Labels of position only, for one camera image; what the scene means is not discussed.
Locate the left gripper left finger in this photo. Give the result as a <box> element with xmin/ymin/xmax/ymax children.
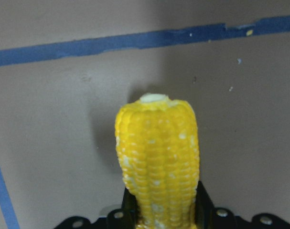
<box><xmin>56</xmin><ymin>189</ymin><xmax>138</xmax><ymax>229</ymax></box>

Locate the yellow corn cob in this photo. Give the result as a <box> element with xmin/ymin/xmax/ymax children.
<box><xmin>115</xmin><ymin>94</ymin><xmax>200</xmax><ymax>229</ymax></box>

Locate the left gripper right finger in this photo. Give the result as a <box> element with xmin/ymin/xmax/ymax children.
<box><xmin>195</xmin><ymin>181</ymin><xmax>290</xmax><ymax>229</ymax></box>

